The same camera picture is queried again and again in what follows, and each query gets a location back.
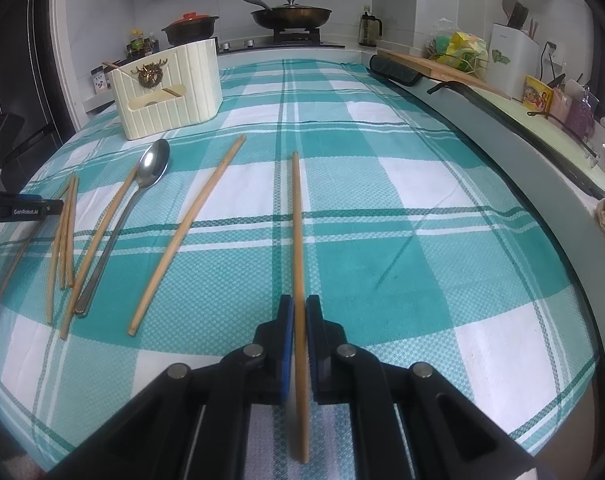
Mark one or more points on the black kitchen utensil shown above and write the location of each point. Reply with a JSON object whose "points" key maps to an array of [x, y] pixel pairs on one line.
{"points": [[519, 16]]}

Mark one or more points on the glass french press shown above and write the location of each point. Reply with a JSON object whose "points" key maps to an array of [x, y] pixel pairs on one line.
{"points": [[368, 30]]}

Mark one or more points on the white knife block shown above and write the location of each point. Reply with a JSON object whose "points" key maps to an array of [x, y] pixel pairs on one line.
{"points": [[512, 70]]}

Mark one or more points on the thin wooden chopstick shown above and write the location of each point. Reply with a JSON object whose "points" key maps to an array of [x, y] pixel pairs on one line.
{"points": [[65, 245], [55, 270], [72, 230], [20, 255]]}

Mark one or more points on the metal spoon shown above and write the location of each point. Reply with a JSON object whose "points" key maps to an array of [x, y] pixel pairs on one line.
{"points": [[154, 162]]}

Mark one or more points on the yellow printed box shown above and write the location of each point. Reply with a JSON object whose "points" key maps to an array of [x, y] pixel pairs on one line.
{"points": [[537, 94]]}

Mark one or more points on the black refrigerator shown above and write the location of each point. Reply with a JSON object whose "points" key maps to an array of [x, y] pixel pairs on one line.
{"points": [[22, 60]]}

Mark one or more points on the glass pan lid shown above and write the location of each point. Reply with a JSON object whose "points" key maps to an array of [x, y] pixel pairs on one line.
{"points": [[292, 3]]}

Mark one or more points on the black cooking pot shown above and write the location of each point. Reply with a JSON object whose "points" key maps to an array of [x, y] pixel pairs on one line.
{"points": [[190, 32]]}

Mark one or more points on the cream ribbed utensil holder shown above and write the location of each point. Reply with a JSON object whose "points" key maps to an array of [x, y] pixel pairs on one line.
{"points": [[192, 75]]}

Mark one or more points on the plastic bag of sponges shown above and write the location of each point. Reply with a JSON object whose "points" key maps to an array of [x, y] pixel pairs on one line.
{"points": [[462, 45]]}

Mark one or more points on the yellow cap oil bottle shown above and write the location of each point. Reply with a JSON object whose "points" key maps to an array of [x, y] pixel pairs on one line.
{"points": [[135, 45]]}

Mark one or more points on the grey spatula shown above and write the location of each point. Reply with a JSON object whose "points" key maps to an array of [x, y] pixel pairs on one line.
{"points": [[508, 5]]}

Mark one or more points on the teal plaid tablecloth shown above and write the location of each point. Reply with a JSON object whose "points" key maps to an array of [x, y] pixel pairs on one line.
{"points": [[382, 200]]}

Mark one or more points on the small black lid jar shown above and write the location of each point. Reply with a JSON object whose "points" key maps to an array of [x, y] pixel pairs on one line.
{"points": [[100, 81]]}

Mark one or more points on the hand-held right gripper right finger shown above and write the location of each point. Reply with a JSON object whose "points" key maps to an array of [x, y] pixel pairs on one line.
{"points": [[315, 345]]}

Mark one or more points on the black rolled mat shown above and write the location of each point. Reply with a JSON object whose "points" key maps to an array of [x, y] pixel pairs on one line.
{"points": [[395, 71]]}

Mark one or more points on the wooden cutting board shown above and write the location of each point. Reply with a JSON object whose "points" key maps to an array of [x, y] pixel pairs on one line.
{"points": [[432, 67]]}

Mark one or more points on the black frying pan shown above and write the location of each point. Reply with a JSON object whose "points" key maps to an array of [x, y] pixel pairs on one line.
{"points": [[292, 19]]}

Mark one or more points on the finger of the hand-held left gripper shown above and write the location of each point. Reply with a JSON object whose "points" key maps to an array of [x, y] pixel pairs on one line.
{"points": [[55, 204]]}

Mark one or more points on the white wall socket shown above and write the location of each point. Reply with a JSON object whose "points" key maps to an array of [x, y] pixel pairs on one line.
{"points": [[556, 55]]}

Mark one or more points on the gas stove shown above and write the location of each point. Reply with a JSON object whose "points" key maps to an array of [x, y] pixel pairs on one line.
{"points": [[242, 45]]}

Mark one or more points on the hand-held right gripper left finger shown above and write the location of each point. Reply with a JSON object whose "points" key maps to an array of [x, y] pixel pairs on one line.
{"points": [[284, 345]]}

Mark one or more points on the red pot lid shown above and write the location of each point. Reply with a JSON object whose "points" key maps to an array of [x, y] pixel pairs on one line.
{"points": [[190, 17]]}

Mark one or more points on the dark sauce bottle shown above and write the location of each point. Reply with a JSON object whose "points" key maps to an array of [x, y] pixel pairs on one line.
{"points": [[152, 45]]}

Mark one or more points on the long wooden chopstick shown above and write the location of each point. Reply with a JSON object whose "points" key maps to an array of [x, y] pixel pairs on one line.
{"points": [[298, 240], [187, 227], [95, 250]]}

